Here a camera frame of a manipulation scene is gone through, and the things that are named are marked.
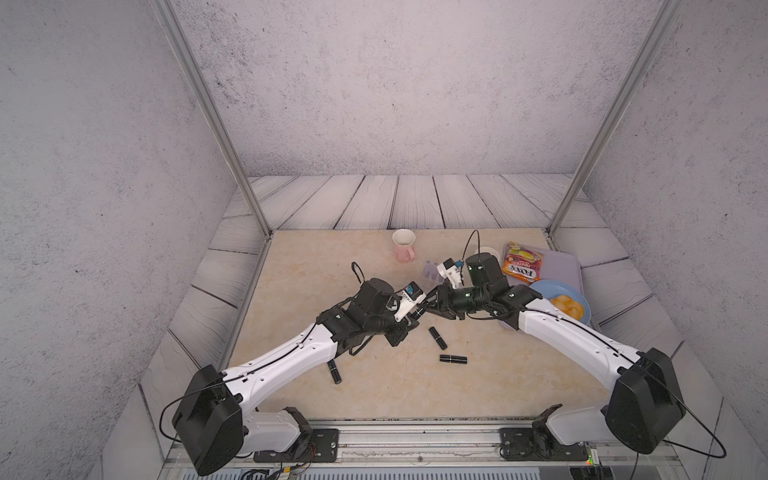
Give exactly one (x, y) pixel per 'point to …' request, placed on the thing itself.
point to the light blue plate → (549, 288)
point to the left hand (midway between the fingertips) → (418, 322)
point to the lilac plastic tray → (557, 265)
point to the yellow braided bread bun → (569, 306)
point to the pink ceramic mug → (404, 239)
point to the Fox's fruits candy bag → (522, 264)
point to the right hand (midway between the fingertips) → (422, 306)
